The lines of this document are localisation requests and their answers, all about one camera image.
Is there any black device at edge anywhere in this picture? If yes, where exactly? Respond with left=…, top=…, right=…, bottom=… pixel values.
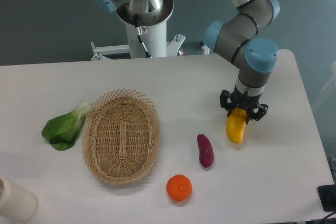
left=317, top=184, right=335, bottom=212

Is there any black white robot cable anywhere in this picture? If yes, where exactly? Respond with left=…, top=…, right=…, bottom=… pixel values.
left=134, top=14, right=152, bottom=58

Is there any yellow mango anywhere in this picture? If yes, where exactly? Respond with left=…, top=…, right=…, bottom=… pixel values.
left=226, top=108, right=247, bottom=144

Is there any cream cylindrical bottle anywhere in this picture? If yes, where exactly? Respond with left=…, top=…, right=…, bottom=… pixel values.
left=1, top=175, right=38, bottom=222

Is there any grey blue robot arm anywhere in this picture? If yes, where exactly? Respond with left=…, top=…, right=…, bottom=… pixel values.
left=95, top=0, right=280, bottom=123

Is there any woven wicker basket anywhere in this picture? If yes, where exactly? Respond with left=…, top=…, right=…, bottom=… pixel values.
left=82, top=89, right=160, bottom=185

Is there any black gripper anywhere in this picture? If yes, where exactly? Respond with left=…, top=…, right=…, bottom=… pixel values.
left=219, top=90, right=269, bottom=124

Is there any green bok choy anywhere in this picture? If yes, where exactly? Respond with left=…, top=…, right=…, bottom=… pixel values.
left=41, top=101, right=93, bottom=151

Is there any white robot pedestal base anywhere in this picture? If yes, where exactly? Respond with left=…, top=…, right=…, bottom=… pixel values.
left=91, top=0, right=186, bottom=60

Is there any purple sweet potato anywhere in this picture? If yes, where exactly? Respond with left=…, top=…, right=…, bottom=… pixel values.
left=197, top=134, right=214, bottom=168

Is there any orange tangerine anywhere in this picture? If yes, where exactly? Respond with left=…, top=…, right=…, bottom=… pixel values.
left=166, top=174, right=193, bottom=202

